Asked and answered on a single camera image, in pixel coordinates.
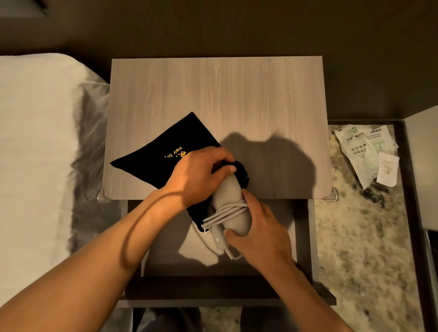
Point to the person's right hand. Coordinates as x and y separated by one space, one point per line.
265 239

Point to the person's left hand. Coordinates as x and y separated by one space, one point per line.
191 178

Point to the person's right thumb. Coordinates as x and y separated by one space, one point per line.
251 205

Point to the person's left thumb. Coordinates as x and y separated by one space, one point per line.
224 172

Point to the grey hair dryer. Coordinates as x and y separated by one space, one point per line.
229 193

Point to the person's left forearm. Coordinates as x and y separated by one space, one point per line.
102 253

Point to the person's right forearm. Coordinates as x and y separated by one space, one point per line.
308 301

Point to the light wooden side table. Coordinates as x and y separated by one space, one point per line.
222 95

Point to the clear table corner guard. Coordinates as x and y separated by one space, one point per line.
102 197
332 195

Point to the narrow white green-print packet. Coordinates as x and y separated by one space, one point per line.
364 164

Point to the wide white green-print packet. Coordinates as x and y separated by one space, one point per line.
356 135

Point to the small white paper sachet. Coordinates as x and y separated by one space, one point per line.
387 169

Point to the beige cabinet panel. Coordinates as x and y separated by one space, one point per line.
422 164

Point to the bed with white sheet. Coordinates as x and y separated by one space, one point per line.
34 154

